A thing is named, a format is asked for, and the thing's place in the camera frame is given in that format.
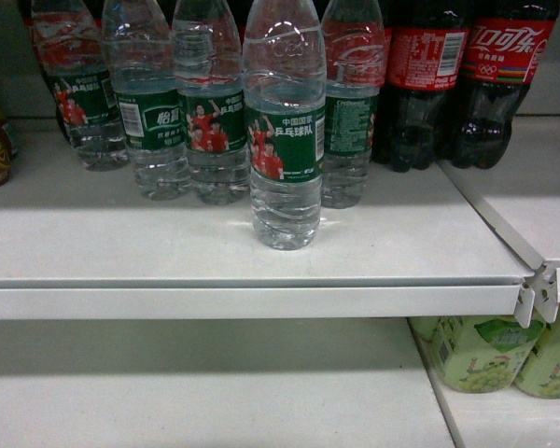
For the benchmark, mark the cola bottle right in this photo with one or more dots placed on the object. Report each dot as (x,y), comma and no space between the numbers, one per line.
(506,43)

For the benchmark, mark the water bottle far left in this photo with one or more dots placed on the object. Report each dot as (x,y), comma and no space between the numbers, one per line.
(68,45)

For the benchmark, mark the green grape drink bottle right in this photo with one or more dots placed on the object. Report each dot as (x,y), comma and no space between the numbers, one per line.
(540,375)

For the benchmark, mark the cola bottle left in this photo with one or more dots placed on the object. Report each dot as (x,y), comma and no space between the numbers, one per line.
(426,48)

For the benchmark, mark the water bottle right back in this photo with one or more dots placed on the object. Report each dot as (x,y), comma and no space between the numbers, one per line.
(354,37)

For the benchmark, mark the green grape drink bottle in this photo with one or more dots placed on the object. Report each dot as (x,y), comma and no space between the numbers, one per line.
(477,353)
(540,375)

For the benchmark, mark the white metal shelf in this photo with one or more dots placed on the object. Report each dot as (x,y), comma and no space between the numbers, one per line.
(76,244)

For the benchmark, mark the water bottle middle back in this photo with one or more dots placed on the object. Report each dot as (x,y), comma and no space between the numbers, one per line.
(207,55)

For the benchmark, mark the front water bottle green label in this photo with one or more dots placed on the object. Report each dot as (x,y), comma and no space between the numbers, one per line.
(284,77)

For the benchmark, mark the white adjacent shelf right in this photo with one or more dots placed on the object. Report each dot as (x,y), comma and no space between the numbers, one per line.
(519,199)

